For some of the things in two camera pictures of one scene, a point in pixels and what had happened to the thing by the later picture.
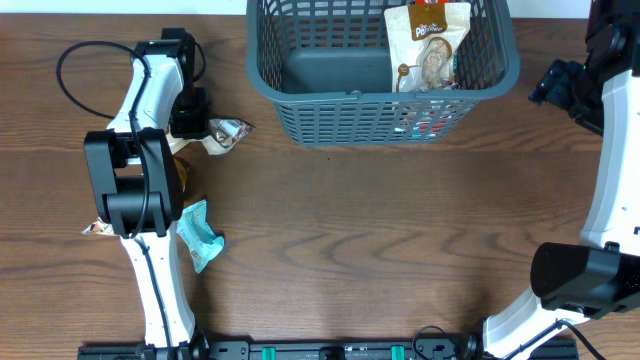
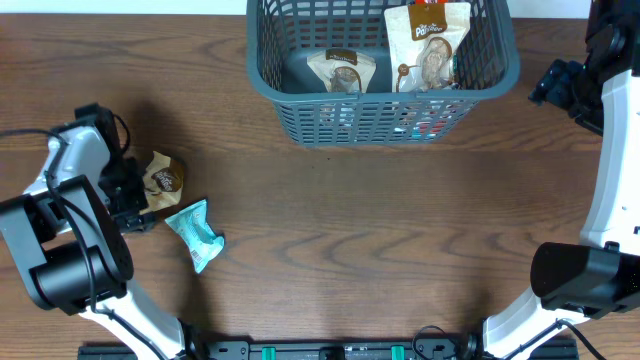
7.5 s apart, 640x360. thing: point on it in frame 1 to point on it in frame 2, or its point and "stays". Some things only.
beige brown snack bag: x=223 y=134 to x=343 y=71
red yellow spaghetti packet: x=431 y=2 stays
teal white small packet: x=202 y=241 stays
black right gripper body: x=572 y=88 stays
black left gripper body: x=193 y=103 to x=125 y=176
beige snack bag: x=424 y=41 stays
